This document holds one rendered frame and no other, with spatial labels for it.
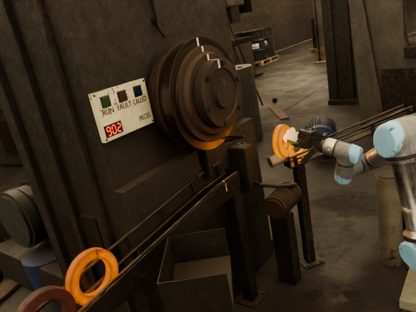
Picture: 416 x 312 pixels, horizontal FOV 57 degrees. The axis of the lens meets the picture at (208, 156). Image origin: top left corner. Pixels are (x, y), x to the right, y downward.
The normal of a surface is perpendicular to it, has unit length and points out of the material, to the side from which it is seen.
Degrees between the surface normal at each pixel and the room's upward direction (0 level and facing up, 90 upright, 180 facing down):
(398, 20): 90
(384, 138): 83
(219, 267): 5
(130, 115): 90
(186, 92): 76
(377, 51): 90
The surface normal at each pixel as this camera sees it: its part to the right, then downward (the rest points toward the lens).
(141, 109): 0.79, 0.04
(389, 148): -0.95, 0.15
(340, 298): -0.18, -0.93
